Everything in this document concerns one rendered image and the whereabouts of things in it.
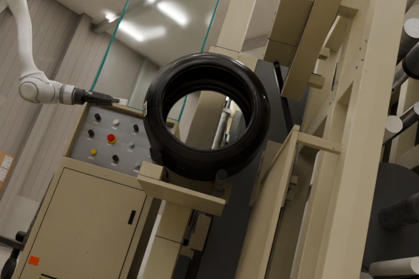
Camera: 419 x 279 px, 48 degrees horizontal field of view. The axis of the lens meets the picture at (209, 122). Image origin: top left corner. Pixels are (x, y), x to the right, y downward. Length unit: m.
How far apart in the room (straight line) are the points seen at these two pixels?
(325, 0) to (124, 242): 1.51
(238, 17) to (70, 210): 1.37
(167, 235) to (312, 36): 1.11
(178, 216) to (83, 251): 0.56
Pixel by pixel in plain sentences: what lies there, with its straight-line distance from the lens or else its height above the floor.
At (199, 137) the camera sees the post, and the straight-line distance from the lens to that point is 2.33.
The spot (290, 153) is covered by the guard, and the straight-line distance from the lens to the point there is 1.43.
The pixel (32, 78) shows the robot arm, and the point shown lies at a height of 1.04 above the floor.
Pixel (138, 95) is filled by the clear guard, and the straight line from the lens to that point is 2.73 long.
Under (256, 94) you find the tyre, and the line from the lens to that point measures 2.02.
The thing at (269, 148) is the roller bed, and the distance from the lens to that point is 2.27.
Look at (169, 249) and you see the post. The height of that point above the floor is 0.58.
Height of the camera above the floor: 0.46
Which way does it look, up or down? 19 degrees up
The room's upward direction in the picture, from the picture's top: 17 degrees clockwise
